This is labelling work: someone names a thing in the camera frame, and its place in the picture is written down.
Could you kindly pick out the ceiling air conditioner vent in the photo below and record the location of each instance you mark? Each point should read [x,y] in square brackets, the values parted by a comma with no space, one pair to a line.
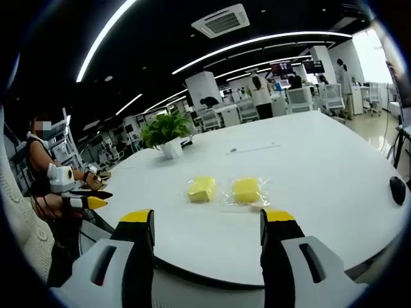
[221,20]

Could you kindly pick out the ceiling light strip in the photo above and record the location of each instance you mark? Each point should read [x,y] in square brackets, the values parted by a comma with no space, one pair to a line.
[102,36]
[128,104]
[257,41]

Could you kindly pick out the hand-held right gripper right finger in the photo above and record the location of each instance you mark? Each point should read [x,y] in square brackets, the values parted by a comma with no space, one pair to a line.
[289,276]

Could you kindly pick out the white office chair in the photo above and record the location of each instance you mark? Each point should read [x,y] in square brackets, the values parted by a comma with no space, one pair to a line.
[210,120]
[374,96]
[300,100]
[248,111]
[334,97]

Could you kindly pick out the black computer mouse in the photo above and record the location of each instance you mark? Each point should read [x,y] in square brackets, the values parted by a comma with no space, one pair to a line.
[397,191]

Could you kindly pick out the plastic-wrapped yellow silicone block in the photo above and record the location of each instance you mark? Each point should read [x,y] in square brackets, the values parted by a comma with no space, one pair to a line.
[245,191]

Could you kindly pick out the black stand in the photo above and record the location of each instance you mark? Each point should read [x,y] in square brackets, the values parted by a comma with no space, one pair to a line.
[402,144]

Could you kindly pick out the green potted plant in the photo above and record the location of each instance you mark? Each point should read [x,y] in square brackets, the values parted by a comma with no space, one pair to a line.
[167,128]

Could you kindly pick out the small dark object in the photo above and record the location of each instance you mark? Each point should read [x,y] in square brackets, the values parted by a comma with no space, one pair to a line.
[187,141]

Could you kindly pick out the white shelf rack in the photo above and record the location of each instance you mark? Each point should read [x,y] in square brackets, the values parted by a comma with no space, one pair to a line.
[64,141]

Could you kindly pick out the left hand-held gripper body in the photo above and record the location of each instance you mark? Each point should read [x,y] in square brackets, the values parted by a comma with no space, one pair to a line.
[57,179]

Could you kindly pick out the yellow sponge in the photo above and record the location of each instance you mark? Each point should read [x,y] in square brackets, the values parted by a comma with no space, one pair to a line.
[201,190]

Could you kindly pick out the person's cream knitted sweater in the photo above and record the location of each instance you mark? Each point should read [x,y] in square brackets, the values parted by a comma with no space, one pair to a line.
[22,218]

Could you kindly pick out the small brown object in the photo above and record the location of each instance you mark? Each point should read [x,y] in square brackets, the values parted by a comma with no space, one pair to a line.
[103,175]

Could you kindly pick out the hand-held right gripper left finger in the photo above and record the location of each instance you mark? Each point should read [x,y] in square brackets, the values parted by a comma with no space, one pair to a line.
[96,272]

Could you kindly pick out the dark monitor screen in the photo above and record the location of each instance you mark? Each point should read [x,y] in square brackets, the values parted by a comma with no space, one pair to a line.
[281,68]
[314,66]

